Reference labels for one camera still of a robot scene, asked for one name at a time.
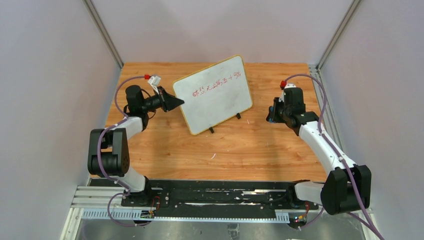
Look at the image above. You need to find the blue whiteboard eraser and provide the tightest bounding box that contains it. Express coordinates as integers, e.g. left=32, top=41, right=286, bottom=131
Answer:
left=266, top=106, right=275, bottom=123

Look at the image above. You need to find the yellow framed whiteboard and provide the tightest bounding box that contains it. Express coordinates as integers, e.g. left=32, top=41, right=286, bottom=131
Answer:
left=172, top=55, right=253, bottom=136

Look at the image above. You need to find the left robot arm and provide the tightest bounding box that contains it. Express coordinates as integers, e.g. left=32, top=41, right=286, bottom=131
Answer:
left=87, top=85, right=184, bottom=199

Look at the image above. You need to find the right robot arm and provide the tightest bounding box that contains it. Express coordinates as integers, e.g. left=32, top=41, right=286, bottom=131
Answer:
left=266, top=83, right=372, bottom=215

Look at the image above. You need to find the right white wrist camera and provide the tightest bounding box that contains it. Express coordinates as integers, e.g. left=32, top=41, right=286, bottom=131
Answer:
left=278, top=80, right=297, bottom=103

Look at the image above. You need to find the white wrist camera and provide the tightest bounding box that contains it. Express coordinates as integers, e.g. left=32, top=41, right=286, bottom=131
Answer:
left=278, top=80, right=297, bottom=103
left=148, top=75, right=162, bottom=87

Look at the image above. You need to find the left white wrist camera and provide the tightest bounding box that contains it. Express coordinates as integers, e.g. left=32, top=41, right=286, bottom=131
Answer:
left=148, top=75, right=162, bottom=87

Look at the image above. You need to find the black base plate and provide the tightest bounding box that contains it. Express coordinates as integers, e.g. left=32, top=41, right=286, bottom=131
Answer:
left=121, top=179, right=318, bottom=221

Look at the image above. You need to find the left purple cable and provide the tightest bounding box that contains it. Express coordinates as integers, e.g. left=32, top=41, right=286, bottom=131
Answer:
left=96, top=74, right=153, bottom=228

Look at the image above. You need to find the purple cable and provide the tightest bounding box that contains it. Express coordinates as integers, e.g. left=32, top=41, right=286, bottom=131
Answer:
left=96, top=74, right=153, bottom=228
left=280, top=73, right=385, bottom=240

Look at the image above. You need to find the left aluminium corner post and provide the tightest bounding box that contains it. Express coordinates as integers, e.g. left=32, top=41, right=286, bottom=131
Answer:
left=82, top=0, right=124, bottom=69

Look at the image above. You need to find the aluminium corner post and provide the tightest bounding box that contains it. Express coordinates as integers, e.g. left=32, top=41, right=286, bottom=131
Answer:
left=82, top=0, right=124, bottom=69
left=316, top=0, right=362, bottom=72

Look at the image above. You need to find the aluminium front rail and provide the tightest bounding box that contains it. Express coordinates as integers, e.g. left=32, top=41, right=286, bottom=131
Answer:
left=71, top=186, right=321, bottom=224

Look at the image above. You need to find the right aluminium corner post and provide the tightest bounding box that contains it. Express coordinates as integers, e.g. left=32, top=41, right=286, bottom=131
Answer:
left=316, top=0, right=362, bottom=72

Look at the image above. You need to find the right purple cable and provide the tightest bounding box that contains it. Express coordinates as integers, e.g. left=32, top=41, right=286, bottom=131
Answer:
left=280, top=73, right=385, bottom=240

